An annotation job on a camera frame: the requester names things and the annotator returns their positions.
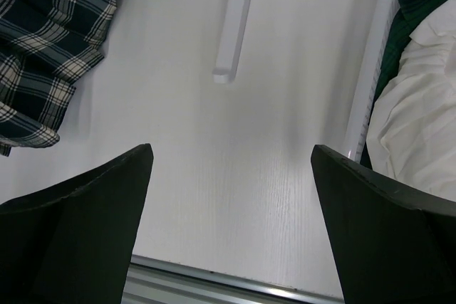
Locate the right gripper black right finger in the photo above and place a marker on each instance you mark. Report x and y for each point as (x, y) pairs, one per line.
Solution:
(391, 243)

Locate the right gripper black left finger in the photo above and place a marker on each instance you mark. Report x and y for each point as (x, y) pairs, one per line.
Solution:
(72, 242)

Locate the white plastic basket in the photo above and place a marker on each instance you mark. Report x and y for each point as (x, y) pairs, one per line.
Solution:
(355, 137)

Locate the dark green plaid skirt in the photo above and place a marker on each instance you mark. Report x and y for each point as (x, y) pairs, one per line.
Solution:
(409, 15)

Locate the navy cream plaid skirt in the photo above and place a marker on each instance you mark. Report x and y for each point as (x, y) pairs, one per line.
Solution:
(46, 47)

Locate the white garment rack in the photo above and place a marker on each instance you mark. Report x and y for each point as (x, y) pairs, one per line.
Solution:
(231, 39)

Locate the aluminium mounting rail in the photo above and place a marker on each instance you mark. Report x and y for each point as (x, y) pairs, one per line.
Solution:
(233, 281)

